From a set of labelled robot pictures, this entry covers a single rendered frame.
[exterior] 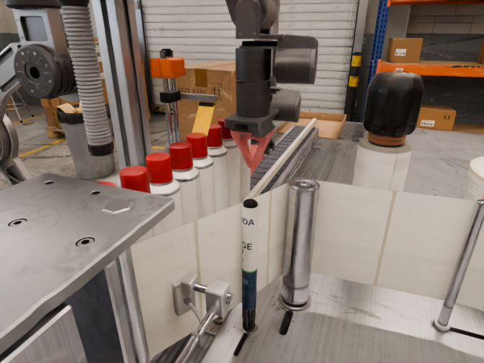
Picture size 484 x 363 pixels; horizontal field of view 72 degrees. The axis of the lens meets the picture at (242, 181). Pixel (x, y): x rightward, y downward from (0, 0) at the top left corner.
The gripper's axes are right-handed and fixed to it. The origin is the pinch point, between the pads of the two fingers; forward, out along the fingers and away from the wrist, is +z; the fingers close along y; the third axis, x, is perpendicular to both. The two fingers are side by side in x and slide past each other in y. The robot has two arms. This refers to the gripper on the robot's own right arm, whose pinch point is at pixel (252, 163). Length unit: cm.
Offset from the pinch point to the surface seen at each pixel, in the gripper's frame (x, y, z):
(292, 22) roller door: 97, 415, -29
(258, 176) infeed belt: 7.3, 24.7, 13.8
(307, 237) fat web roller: -13.6, -17.3, 1.5
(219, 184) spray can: 4.9, -3.9, 3.3
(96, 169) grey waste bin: 206, 155, 93
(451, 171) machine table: -45, 61, 19
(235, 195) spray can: 4.3, 1.7, 8.1
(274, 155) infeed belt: 7.6, 41.6, 13.9
